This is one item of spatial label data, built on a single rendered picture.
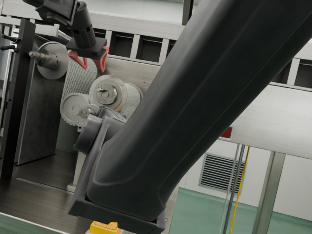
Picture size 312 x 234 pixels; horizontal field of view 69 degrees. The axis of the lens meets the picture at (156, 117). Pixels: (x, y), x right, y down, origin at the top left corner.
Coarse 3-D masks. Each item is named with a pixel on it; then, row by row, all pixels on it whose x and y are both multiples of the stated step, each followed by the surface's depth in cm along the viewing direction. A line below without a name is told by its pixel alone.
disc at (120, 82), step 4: (104, 76) 83; (108, 76) 82; (112, 76) 82; (96, 80) 83; (100, 80) 83; (116, 80) 82; (120, 80) 82; (92, 84) 84; (120, 84) 82; (124, 84) 82; (92, 88) 84; (124, 88) 82; (92, 92) 84; (124, 92) 82; (92, 96) 84; (124, 96) 82; (92, 100) 84; (124, 100) 82; (120, 104) 82; (124, 104) 82; (116, 108) 82; (120, 108) 82
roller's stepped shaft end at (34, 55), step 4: (32, 52) 76; (36, 52) 77; (40, 52) 79; (32, 56) 76; (36, 56) 77; (40, 56) 79; (44, 56) 80; (36, 60) 79; (40, 60) 79; (44, 60) 81
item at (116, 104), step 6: (96, 84) 83; (102, 84) 82; (114, 84) 82; (96, 90) 83; (120, 90) 81; (120, 96) 81; (96, 102) 83; (114, 102) 82; (120, 102) 82; (114, 108) 82
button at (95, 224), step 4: (92, 224) 57; (96, 224) 57; (100, 224) 57; (104, 224) 58; (112, 224) 59; (116, 224) 59; (92, 228) 56; (96, 228) 56; (100, 228) 56; (104, 228) 56; (108, 228) 56; (112, 228) 57; (116, 228) 57; (92, 232) 57; (96, 232) 56; (100, 232) 56; (104, 232) 56; (108, 232) 56; (112, 232) 56; (116, 232) 56
